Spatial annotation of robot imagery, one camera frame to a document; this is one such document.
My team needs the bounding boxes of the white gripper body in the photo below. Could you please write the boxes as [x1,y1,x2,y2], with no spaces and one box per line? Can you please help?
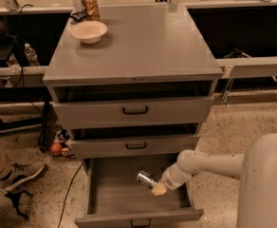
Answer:
[161,162,193,190]

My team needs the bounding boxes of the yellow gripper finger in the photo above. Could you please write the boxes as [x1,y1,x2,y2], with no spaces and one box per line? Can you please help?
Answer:
[152,180,168,197]

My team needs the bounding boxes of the silver blue redbull can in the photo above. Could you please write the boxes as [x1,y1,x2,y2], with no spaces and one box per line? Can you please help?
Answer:
[137,171,157,189]

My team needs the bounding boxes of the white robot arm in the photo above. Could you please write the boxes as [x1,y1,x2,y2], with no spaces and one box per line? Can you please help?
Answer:
[152,133,277,228]

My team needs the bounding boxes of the grey middle drawer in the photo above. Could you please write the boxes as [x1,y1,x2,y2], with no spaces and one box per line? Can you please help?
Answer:
[70,135,199,159]

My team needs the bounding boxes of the grey open bottom drawer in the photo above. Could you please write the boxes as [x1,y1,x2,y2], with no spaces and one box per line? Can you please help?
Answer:
[75,154,203,228]

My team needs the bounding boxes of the grey top drawer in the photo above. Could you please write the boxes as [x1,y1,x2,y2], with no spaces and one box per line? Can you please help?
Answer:
[54,97,213,129]

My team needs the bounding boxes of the grey metal drawer cabinet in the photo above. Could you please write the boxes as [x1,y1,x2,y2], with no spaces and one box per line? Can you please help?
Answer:
[43,3,224,162]

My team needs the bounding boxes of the orange fruit on floor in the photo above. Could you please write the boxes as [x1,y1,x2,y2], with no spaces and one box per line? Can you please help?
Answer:
[50,142,63,153]

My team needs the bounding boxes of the grey sneaker shoe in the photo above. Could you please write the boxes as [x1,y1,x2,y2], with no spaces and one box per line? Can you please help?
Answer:
[0,161,46,192]

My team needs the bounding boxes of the black chair base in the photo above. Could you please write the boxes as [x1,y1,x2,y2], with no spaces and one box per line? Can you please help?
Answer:
[0,187,31,219]

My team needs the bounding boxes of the white bowl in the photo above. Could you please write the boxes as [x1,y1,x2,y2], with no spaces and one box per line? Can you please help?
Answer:
[70,21,107,44]

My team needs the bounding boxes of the clear plastic water bottle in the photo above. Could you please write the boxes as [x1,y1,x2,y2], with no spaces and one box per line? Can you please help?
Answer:
[24,43,40,67]

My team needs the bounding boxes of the black small device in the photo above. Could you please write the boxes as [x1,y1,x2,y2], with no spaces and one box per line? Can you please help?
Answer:
[69,9,86,22]

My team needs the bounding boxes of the glass jar of snacks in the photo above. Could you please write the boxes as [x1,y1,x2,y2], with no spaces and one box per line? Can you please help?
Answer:
[82,0,101,21]

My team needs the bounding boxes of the black floor cable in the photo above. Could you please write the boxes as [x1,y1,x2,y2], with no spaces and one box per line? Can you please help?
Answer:
[56,163,83,228]

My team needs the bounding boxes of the black hanging cable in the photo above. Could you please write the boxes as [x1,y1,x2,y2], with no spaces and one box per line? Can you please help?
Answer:
[13,3,35,88]

